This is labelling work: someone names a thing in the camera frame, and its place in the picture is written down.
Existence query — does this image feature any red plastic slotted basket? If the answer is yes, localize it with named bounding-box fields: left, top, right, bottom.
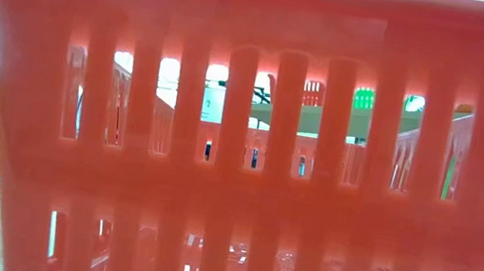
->
left=300, top=79, right=329, bottom=110
left=0, top=0, right=484, bottom=271

